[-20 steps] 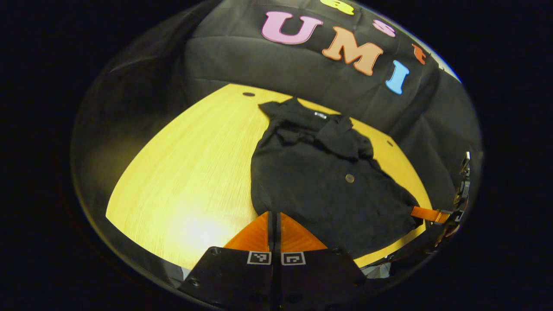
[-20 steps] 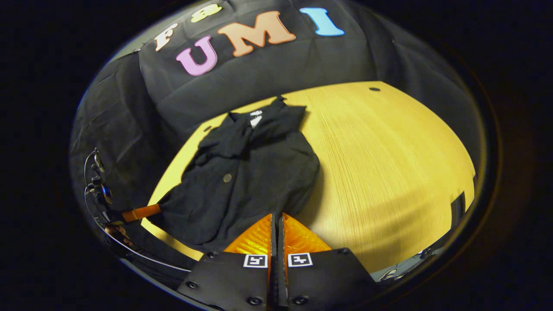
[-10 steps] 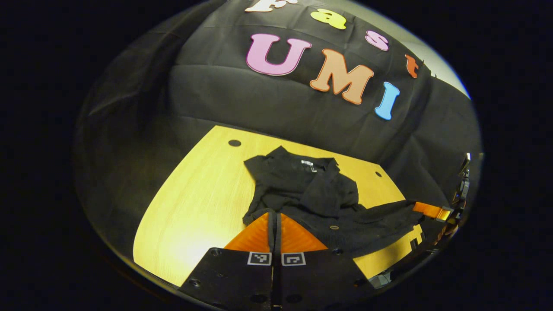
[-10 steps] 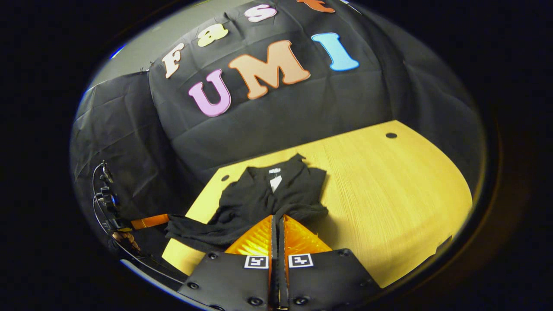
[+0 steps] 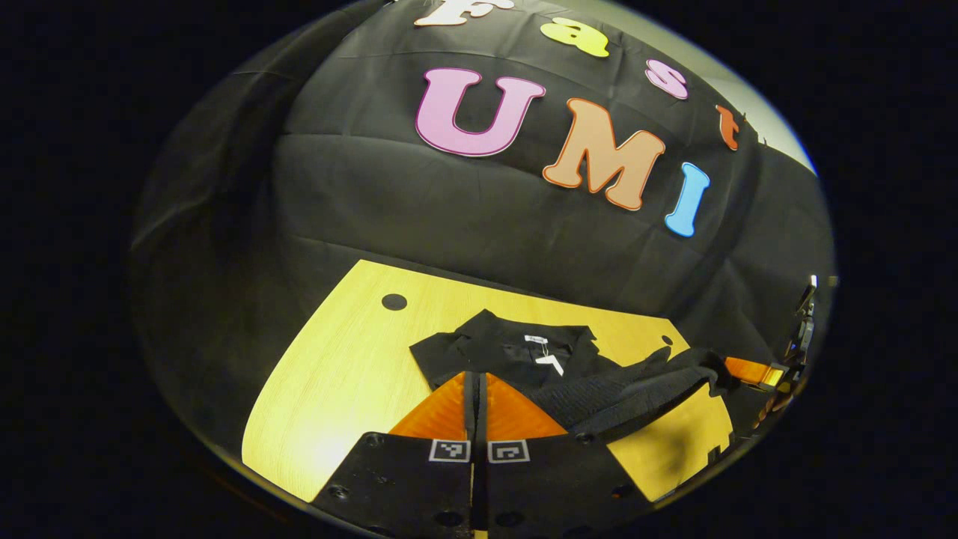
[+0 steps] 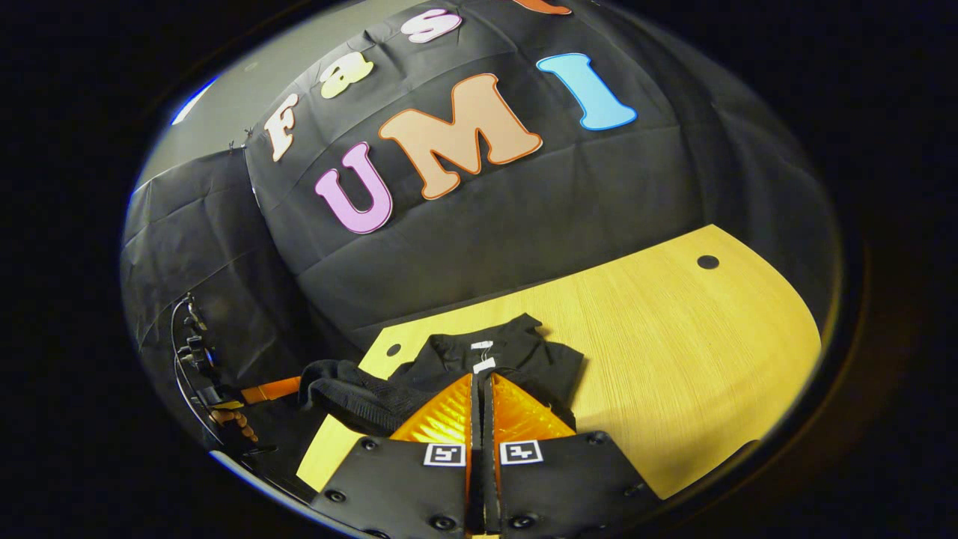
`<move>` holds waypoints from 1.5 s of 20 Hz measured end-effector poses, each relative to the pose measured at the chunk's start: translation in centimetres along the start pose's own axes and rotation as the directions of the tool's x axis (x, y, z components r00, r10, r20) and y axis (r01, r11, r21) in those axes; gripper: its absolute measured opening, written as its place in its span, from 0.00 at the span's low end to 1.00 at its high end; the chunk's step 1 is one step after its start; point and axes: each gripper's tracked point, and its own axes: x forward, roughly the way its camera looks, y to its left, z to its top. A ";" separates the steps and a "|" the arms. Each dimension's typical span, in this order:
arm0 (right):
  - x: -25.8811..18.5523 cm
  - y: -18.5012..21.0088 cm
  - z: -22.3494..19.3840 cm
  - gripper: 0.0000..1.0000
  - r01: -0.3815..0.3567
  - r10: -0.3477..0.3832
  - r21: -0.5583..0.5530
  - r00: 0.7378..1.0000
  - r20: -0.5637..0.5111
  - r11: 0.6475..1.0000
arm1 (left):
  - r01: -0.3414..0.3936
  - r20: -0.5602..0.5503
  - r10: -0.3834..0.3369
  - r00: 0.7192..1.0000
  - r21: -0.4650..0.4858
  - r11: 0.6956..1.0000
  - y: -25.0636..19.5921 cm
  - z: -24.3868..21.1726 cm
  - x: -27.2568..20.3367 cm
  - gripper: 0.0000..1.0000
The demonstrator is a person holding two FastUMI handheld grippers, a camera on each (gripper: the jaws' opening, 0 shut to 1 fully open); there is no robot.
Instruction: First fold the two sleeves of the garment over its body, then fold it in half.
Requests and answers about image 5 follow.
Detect black button shirt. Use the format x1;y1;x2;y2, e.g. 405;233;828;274
409;308;742;444

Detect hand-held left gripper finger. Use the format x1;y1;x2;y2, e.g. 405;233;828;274
311;371;480;539
476;372;656;539

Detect black backdrop cloth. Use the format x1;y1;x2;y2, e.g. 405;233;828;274
127;0;835;450

